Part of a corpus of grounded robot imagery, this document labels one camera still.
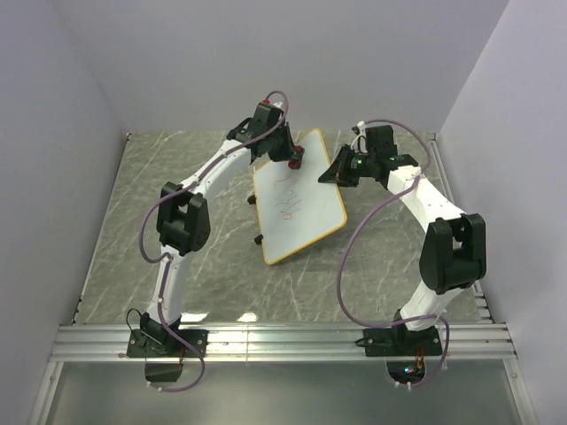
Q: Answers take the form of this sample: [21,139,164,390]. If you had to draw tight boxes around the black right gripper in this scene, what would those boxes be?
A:
[317,145,375,189]

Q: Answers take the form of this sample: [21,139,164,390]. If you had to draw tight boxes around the red whiteboard eraser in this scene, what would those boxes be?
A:
[287,145,305,170]

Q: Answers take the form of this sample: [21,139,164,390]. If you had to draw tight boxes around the yellow framed whiteboard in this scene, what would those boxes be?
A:
[252,128,347,266]

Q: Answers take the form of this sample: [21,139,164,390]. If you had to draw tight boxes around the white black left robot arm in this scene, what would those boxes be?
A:
[134,92,303,356]

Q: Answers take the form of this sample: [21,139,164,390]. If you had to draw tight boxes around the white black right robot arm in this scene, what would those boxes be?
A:
[318,120,486,357]

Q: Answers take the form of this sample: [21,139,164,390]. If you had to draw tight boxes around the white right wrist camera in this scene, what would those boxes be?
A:
[350,120,369,154]

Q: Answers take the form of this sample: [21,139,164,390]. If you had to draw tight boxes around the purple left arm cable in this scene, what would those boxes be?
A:
[138,90,291,393]

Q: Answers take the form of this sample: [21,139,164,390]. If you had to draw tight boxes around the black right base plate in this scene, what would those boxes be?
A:
[354,325,443,357]

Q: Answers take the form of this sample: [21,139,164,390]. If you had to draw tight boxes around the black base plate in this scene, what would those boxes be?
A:
[354,325,443,357]
[126,328,208,359]

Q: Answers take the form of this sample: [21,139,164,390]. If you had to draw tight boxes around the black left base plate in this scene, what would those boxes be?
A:
[126,328,208,359]

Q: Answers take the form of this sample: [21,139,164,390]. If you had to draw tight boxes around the aluminium front rail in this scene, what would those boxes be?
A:
[49,323,517,363]

